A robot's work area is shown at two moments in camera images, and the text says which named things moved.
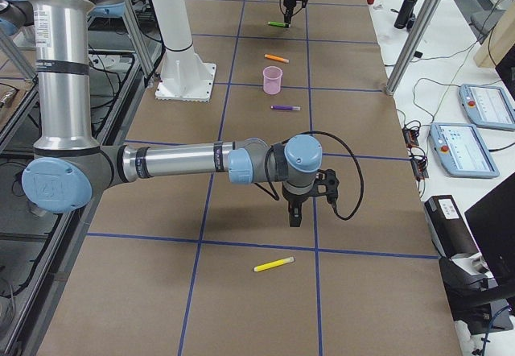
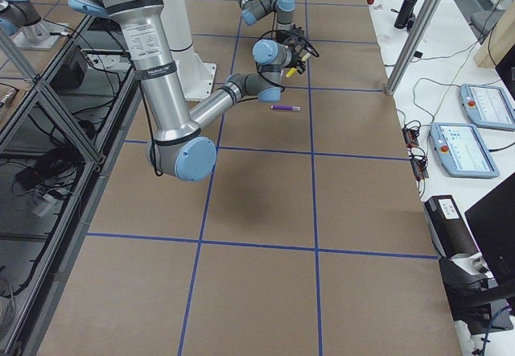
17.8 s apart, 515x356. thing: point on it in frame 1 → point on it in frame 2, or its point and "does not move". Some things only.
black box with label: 447,228 does not move
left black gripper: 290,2 → 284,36
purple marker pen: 285,107 does not move
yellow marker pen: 273,263 → 290,72
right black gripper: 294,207 → 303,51
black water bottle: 407,10 does not move
